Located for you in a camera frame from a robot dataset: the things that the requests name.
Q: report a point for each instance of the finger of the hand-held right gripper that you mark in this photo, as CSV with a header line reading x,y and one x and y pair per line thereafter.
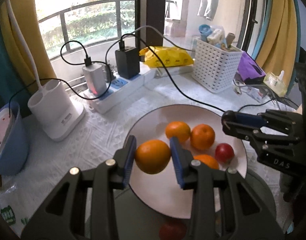
x,y
250,118
243,131

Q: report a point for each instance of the fruit print plastic bag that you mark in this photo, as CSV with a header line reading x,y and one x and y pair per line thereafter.
x,y
10,212

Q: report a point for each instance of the white plate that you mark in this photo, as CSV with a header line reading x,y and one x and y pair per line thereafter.
x,y
153,185

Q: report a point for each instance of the pink white bowl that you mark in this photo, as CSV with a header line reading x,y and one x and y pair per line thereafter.
x,y
0,130

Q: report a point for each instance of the yellow curtain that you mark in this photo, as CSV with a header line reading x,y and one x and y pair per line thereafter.
x,y
278,30
20,42

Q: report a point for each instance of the hanging grey garment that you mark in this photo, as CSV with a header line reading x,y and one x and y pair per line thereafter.
x,y
208,0

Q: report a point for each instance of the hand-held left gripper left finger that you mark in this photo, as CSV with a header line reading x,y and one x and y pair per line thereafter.
x,y
129,158

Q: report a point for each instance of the white pink box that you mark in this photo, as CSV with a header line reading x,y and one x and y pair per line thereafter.
x,y
255,95

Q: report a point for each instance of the small orange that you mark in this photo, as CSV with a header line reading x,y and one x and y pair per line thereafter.
x,y
178,131
202,136
208,161

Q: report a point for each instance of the black charger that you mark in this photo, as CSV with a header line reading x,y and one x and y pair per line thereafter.
x,y
127,62

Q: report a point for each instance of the red plum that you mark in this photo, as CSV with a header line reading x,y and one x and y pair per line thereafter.
x,y
173,230

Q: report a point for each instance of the large orange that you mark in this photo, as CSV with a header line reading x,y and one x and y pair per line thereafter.
x,y
153,156

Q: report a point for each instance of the purple cloth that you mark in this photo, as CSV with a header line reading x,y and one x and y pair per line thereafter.
x,y
250,70

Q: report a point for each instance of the blue capped bottle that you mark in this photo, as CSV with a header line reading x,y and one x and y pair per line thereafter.
x,y
205,30

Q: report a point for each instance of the small red apple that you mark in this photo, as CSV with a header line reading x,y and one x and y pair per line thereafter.
x,y
224,152

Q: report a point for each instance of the white charger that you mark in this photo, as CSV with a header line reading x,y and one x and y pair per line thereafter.
x,y
94,80

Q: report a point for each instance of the yellow packet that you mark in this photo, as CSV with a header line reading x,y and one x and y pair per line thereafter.
x,y
168,57

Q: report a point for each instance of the teal curtain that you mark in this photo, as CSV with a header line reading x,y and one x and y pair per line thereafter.
x,y
2,80

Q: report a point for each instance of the blue bowl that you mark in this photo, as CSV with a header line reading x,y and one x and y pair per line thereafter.
x,y
15,155

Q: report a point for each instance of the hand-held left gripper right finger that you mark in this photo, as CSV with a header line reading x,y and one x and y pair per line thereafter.
x,y
176,163

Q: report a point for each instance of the white flat packet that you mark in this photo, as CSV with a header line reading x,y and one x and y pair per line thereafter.
x,y
175,71

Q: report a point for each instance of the balcony railing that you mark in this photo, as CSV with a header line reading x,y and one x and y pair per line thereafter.
x,y
87,22

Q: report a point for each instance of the small carton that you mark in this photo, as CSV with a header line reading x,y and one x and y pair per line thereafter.
x,y
216,38

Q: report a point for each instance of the white power strip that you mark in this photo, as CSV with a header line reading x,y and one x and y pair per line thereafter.
x,y
122,90

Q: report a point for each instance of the white plastic basket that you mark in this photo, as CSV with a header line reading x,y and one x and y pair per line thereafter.
x,y
215,67

